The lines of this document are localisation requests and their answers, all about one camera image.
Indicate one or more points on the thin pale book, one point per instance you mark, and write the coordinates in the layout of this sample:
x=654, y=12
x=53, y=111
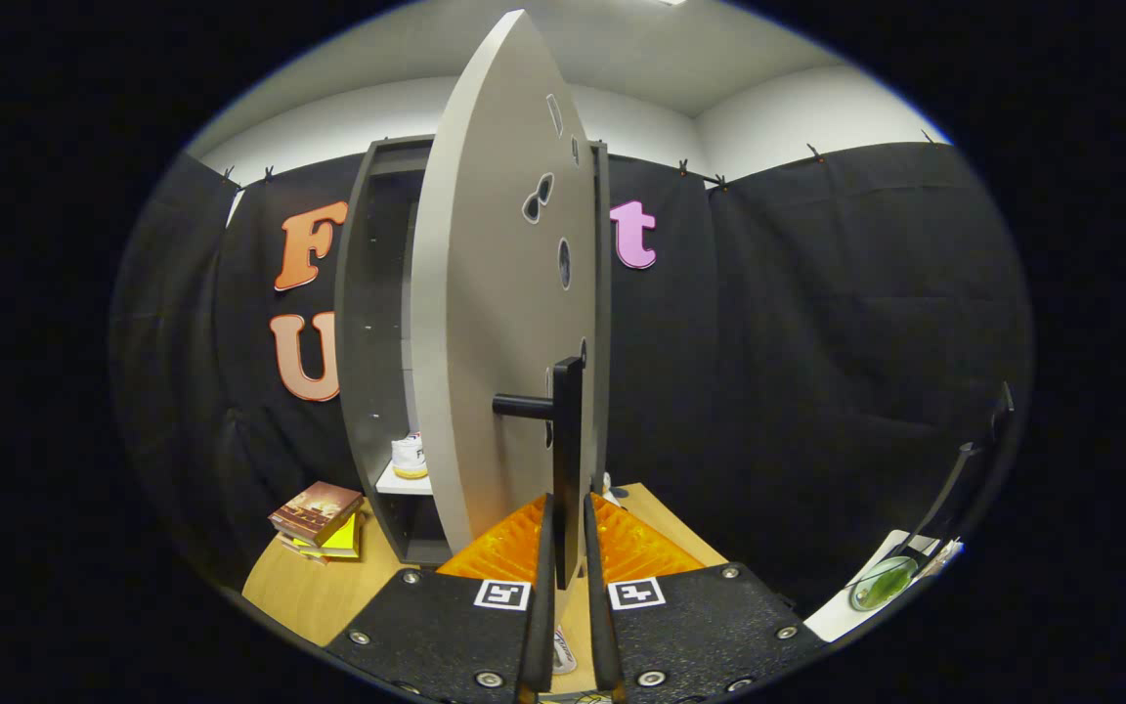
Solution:
x=304, y=555

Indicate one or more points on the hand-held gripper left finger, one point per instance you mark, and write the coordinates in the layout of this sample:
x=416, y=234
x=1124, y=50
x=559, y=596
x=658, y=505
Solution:
x=539, y=636

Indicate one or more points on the dark grey shoe cabinet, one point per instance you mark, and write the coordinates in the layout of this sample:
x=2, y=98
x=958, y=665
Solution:
x=353, y=342

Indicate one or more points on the brown cover book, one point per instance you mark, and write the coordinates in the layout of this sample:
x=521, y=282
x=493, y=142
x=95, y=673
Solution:
x=319, y=508

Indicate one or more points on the yellow book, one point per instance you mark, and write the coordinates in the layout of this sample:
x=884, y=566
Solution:
x=346, y=538

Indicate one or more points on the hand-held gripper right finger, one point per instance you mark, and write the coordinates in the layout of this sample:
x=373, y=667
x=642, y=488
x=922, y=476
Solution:
x=600, y=636

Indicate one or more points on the white cabinet shelf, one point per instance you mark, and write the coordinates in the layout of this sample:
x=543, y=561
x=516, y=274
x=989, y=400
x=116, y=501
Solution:
x=397, y=484

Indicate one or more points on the round green glass object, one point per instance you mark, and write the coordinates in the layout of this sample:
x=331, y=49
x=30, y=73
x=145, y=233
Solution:
x=881, y=584

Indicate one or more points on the white flat surface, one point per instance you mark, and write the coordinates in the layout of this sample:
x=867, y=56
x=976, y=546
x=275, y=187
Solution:
x=842, y=616

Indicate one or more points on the white striped shoe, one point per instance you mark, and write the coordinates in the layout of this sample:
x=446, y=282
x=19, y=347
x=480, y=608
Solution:
x=409, y=455
x=563, y=655

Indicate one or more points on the black backdrop cloth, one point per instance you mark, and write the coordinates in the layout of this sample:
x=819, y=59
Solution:
x=817, y=342

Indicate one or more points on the small white orange object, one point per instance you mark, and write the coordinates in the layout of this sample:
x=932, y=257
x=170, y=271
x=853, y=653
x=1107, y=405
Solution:
x=610, y=486

